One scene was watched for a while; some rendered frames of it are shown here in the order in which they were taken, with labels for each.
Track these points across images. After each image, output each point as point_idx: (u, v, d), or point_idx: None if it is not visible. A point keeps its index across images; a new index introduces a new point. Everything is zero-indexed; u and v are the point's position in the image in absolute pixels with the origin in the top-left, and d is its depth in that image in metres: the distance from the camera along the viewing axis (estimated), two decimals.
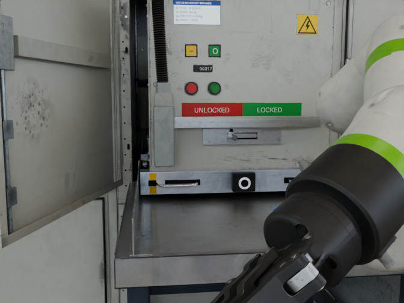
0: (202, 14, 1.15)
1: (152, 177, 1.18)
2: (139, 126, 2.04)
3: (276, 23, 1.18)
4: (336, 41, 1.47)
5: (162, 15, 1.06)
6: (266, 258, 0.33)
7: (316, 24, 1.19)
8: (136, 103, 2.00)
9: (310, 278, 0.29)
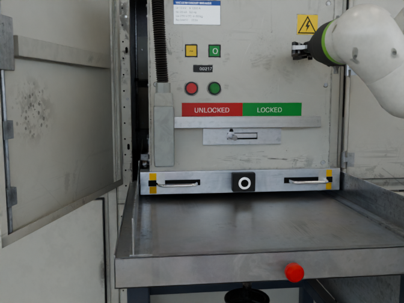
0: (202, 14, 1.15)
1: (152, 177, 1.18)
2: (139, 126, 2.04)
3: (276, 23, 1.18)
4: None
5: (162, 15, 1.06)
6: None
7: (316, 24, 1.19)
8: (136, 103, 2.00)
9: (291, 48, 1.03)
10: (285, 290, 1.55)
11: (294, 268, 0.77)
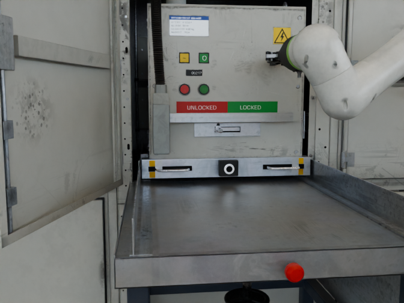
0: (193, 27, 1.38)
1: (151, 163, 1.40)
2: (139, 126, 2.04)
3: (256, 34, 1.40)
4: None
5: (160, 29, 1.28)
6: None
7: (289, 35, 1.41)
8: (136, 103, 2.00)
9: (266, 57, 1.25)
10: (285, 290, 1.55)
11: (294, 268, 0.77)
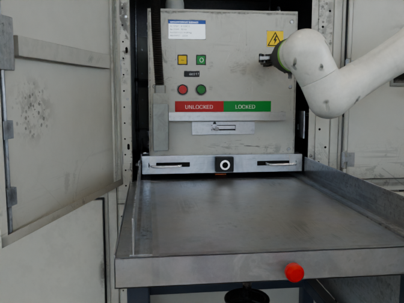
0: (191, 31, 1.45)
1: None
2: (139, 126, 2.04)
3: (250, 37, 1.48)
4: (336, 41, 1.47)
5: (159, 32, 1.36)
6: None
7: (282, 38, 1.49)
8: (136, 103, 2.00)
9: (258, 59, 1.33)
10: (285, 290, 1.55)
11: (294, 268, 0.77)
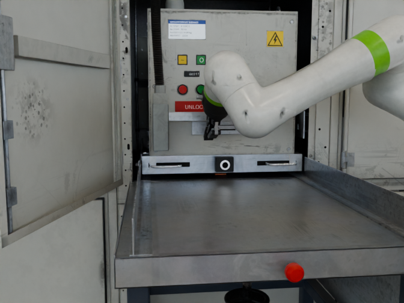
0: (191, 31, 1.45)
1: None
2: (139, 126, 2.04)
3: (250, 37, 1.48)
4: (336, 41, 1.47)
5: (159, 32, 1.36)
6: None
7: (282, 38, 1.49)
8: (136, 103, 2.00)
9: None
10: (285, 290, 1.55)
11: (294, 268, 0.77)
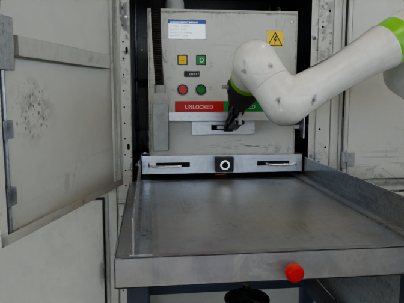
0: (191, 31, 1.45)
1: None
2: (139, 126, 2.04)
3: (250, 37, 1.48)
4: (336, 41, 1.47)
5: (159, 32, 1.36)
6: None
7: (282, 38, 1.49)
8: (136, 103, 2.00)
9: None
10: (285, 290, 1.55)
11: (294, 268, 0.77)
